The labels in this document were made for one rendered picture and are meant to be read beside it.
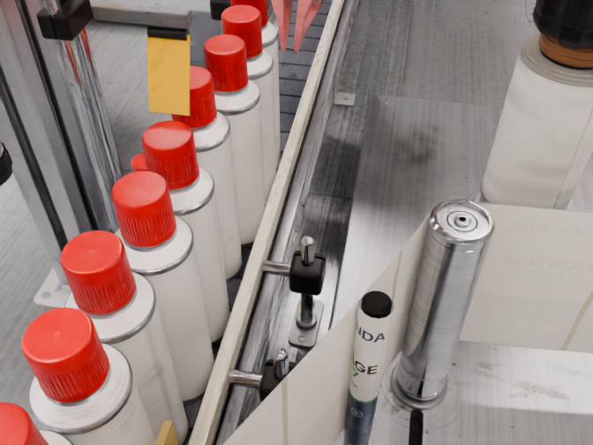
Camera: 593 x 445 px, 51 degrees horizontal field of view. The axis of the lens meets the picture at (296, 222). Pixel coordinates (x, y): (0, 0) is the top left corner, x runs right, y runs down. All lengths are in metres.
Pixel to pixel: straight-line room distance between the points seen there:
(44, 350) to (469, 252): 0.23
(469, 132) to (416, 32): 0.35
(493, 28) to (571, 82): 0.59
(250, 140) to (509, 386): 0.29
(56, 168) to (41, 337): 0.25
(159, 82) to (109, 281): 0.17
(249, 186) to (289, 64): 0.35
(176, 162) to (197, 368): 0.16
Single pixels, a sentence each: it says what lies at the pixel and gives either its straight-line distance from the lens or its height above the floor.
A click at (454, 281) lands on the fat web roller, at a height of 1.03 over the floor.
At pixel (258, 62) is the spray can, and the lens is 0.55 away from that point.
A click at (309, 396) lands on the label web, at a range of 0.35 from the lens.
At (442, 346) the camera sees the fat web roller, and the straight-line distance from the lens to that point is 0.45.
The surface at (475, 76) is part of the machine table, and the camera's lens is 0.98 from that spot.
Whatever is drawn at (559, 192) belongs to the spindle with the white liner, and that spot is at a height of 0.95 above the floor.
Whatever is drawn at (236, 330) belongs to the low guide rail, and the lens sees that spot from 0.50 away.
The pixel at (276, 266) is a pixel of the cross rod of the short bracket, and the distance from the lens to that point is 0.55.
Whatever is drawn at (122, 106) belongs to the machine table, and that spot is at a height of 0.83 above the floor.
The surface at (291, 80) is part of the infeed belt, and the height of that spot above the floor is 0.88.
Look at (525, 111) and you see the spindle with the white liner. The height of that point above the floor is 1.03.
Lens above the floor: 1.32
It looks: 45 degrees down
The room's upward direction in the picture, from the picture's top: straight up
